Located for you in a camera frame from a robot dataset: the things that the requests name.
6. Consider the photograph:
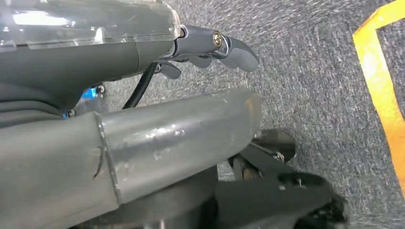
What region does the black robot foot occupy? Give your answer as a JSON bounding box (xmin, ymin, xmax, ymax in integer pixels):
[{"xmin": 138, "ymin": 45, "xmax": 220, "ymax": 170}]
[
  {"xmin": 227, "ymin": 128, "xmax": 297, "ymax": 181},
  {"xmin": 292, "ymin": 194, "xmax": 350, "ymax": 229}
]

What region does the black robot leg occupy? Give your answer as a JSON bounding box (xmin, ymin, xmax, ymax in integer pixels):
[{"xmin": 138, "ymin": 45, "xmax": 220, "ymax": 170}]
[{"xmin": 73, "ymin": 164, "xmax": 336, "ymax": 229}]

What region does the yellow floor tape marking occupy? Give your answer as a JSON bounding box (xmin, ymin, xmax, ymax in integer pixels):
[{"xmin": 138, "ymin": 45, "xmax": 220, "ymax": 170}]
[{"xmin": 352, "ymin": 0, "xmax": 405, "ymax": 200}]

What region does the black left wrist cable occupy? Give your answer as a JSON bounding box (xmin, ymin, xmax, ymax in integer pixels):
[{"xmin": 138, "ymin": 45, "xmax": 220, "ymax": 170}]
[{"xmin": 121, "ymin": 62, "xmax": 159, "ymax": 110}]

